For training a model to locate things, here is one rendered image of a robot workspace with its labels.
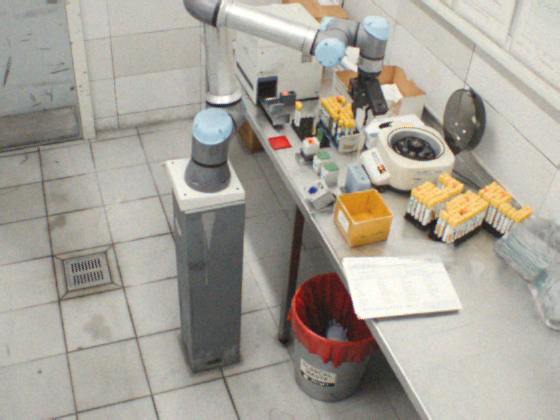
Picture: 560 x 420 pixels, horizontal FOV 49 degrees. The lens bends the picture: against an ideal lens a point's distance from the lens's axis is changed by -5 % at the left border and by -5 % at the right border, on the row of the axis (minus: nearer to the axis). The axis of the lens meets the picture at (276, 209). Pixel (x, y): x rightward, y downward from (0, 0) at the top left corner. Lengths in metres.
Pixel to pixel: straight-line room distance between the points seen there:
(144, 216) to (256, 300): 0.79
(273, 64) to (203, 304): 0.93
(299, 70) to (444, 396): 1.39
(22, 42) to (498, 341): 2.78
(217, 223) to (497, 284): 0.89
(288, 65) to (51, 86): 1.67
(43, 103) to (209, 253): 1.90
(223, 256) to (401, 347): 0.76
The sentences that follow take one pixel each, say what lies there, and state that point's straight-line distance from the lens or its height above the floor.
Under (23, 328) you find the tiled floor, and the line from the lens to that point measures 2.93.
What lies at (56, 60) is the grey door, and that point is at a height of 0.54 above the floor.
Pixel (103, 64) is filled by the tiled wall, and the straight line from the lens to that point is 3.77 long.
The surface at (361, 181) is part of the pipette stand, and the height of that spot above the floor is 0.97.
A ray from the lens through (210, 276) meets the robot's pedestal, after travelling 2.24.
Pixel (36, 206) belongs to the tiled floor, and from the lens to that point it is 3.50.
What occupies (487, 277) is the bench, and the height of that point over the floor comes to 0.87.
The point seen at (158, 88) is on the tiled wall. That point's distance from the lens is 3.90.
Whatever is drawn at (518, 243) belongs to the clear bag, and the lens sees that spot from 1.98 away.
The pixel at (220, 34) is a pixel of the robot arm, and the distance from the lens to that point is 1.94.
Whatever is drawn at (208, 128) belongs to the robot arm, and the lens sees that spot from 1.92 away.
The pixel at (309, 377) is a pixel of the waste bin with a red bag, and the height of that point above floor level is 0.15.
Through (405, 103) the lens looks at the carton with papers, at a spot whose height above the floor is 0.99.
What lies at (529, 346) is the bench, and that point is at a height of 0.87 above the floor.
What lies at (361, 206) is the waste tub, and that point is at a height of 0.91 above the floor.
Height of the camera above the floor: 2.20
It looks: 41 degrees down
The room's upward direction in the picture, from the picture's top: 5 degrees clockwise
